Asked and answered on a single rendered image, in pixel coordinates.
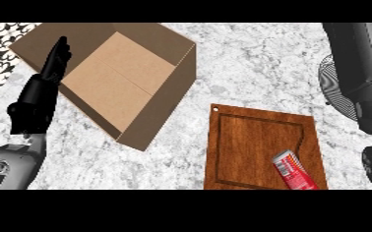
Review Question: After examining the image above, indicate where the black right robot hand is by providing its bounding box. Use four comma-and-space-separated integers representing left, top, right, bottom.
361, 145, 372, 184

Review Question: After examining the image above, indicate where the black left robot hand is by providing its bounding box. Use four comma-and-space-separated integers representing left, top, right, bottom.
6, 35, 74, 136

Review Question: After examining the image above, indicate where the brown wooden cutting board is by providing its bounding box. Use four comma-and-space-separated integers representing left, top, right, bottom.
203, 103, 330, 191

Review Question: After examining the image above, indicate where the red and white packet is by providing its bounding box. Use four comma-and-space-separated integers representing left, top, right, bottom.
271, 148, 322, 191

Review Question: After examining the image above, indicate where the brown open cardboard box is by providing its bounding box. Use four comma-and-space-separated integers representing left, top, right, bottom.
8, 23, 198, 152

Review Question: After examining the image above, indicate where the grey wire mesh basket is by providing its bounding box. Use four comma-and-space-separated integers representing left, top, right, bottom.
318, 53, 361, 122

